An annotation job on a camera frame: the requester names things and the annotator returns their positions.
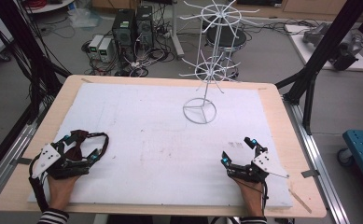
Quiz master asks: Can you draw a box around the grey and black machine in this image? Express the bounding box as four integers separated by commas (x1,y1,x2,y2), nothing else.
301,21,363,72

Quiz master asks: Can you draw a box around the tangle of floor cables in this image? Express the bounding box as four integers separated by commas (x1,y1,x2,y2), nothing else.
80,6,187,78

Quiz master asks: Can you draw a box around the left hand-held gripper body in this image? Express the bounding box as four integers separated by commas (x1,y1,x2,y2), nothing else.
31,141,92,181

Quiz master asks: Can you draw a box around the light wooden table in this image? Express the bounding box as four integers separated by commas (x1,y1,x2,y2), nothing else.
0,74,328,219

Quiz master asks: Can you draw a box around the white round table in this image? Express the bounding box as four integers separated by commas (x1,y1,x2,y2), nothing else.
22,0,75,15

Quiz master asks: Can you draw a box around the black round stool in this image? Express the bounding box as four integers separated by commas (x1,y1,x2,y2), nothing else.
205,25,247,53

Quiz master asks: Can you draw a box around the clear plastic bag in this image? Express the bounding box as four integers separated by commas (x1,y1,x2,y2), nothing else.
67,7,104,30

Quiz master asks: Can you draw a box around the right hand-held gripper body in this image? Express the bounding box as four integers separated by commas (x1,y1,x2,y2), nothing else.
228,150,291,185

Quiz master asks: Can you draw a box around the person's right hand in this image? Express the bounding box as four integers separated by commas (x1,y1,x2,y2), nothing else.
235,177,265,217

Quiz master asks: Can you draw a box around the black metal frame strut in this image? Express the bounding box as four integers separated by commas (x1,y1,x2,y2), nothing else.
0,0,73,125
274,0,363,136

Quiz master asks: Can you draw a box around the grey tape strip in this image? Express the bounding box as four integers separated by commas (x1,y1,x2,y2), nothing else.
300,169,321,179
9,157,34,166

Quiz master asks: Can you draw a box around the white wire display rack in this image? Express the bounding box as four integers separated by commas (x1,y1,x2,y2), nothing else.
178,0,261,126

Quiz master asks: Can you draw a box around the person's left hand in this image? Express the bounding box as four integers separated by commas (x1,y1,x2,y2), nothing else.
46,175,81,212

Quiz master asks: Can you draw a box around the thin wooden stick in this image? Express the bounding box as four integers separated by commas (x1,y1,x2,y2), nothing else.
287,188,313,215

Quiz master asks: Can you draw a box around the grey bench power supply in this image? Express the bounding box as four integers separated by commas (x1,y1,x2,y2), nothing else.
87,34,105,61
97,37,114,63

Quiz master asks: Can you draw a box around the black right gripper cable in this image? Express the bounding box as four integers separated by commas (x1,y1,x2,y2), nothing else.
260,181,271,217

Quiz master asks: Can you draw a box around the white foam mat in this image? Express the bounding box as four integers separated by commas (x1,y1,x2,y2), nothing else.
27,81,295,209

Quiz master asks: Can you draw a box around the black computer tower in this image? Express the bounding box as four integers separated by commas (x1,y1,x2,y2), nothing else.
111,8,137,62
134,5,156,49

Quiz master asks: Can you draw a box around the white floor board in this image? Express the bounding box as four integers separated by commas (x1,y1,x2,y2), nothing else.
283,23,363,73

